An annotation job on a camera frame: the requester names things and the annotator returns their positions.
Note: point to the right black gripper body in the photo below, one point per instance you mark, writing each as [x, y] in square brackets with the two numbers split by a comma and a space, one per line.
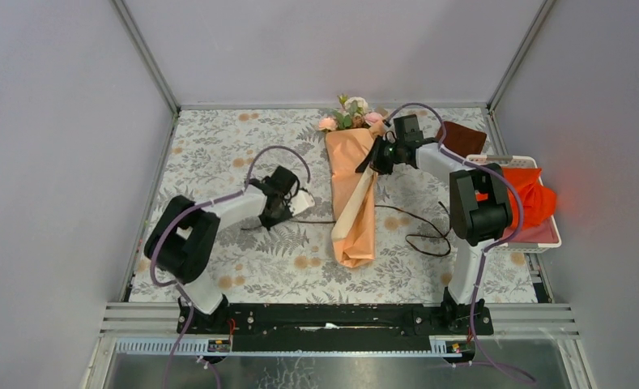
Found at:
[385, 156]

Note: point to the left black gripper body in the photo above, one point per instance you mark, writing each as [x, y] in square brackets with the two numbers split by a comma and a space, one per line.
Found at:
[282, 214]

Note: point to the peach wrapping paper sheet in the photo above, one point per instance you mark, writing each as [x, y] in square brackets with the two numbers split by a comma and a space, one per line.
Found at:
[354, 234]

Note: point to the pink fake rose spray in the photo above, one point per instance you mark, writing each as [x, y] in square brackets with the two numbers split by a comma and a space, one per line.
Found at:
[361, 114]

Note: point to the pale pink fake flower stem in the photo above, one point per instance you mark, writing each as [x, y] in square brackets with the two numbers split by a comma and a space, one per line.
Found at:
[328, 124]

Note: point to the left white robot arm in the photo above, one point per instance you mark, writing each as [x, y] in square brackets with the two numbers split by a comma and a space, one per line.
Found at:
[180, 245]

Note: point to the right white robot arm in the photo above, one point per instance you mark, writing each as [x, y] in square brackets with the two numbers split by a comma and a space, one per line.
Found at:
[479, 206]

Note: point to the floral patterned table mat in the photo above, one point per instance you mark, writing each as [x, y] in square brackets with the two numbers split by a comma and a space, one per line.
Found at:
[212, 152]

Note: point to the brown towel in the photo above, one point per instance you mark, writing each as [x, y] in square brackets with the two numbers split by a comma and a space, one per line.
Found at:
[463, 140]

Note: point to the orange cloth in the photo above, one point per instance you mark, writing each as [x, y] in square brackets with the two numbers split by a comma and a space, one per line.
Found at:
[538, 201]

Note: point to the pink cloth in basket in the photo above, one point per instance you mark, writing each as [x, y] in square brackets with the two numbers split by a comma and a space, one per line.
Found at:
[544, 233]

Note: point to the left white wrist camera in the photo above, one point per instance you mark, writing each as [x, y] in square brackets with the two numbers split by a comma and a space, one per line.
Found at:
[300, 202]

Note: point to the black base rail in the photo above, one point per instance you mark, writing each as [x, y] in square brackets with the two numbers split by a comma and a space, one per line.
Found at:
[390, 328]

